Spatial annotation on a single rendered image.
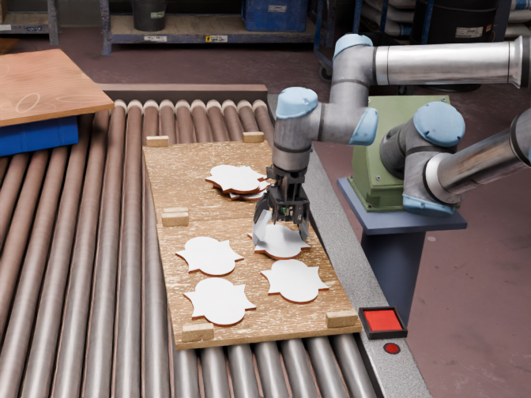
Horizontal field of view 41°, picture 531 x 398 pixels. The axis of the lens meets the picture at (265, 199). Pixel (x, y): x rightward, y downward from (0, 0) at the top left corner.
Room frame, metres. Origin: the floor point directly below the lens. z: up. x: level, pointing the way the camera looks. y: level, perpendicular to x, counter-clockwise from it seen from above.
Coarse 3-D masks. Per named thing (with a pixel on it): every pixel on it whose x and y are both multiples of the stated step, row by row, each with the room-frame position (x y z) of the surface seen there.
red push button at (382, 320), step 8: (368, 312) 1.10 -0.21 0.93; (376, 312) 1.11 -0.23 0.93; (384, 312) 1.11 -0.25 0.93; (392, 312) 1.11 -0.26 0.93; (368, 320) 1.08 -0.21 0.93; (376, 320) 1.08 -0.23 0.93; (384, 320) 1.08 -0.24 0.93; (392, 320) 1.09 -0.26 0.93; (376, 328) 1.06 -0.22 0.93; (384, 328) 1.06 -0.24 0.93; (392, 328) 1.06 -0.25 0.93; (400, 328) 1.06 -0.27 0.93
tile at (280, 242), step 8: (272, 224) 1.38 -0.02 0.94; (272, 232) 1.34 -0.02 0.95; (280, 232) 1.35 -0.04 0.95; (288, 232) 1.35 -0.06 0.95; (296, 232) 1.35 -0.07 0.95; (264, 240) 1.31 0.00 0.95; (272, 240) 1.31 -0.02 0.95; (280, 240) 1.31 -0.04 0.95; (288, 240) 1.31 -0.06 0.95; (296, 240) 1.32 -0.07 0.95; (256, 248) 1.27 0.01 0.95; (264, 248) 1.27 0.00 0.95; (272, 248) 1.27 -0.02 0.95; (280, 248) 1.28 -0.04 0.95; (288, 248) 1.28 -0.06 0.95; (296, 248) 1.28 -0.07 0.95; (304, 248) 1.29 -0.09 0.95; (272, 256) 1.25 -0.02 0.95; (280, 256) 1.24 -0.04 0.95; (288, 256) 1.25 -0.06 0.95; (296, 256) 1.26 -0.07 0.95
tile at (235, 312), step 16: (208, 288) 1.13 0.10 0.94; (224, 288) 1.13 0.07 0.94; (240, 288) 1.13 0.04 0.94; (192, 304) 1.08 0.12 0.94; (208, 304) 1.08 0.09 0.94; (224, 304) 1.08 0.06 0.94; (240, 304) 1.08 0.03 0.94; (208, 320) 1.03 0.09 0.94; (224, 320) 1.03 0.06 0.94; (240, 320) 1.04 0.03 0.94
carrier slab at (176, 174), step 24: (192, 144) 1.79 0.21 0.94; (216, 144) 1.80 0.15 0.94; (240, 144) 1.81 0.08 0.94; (264, 144) 1.83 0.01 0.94; (168, 168) 1.64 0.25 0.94; (192, 168) 1.65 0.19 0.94; (264, 168) 1.67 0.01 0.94; (168, 192) 1.51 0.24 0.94; (192, 192) 1.52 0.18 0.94; (216, 192) 1.53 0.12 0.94; (192, 216) 1.41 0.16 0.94; (216, 216) 1.41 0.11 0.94; (240, 216) 1.42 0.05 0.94
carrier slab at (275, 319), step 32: (160, 224) 1.36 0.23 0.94; (192, 224) 1.37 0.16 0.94; (224, 224) 1.38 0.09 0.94; (288, 224) 1.40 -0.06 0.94; (160, 256) 1.26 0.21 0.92; (256, 256) 1.26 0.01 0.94; (320, 256) 1.28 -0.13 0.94; (192, 288) 1.13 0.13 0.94; (256, 288) 1.15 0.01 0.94; (192, 320) 1.04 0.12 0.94; (256, 320) 1.05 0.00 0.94; (288, 320) 1.06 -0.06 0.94; (320, 320) 1.06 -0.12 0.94
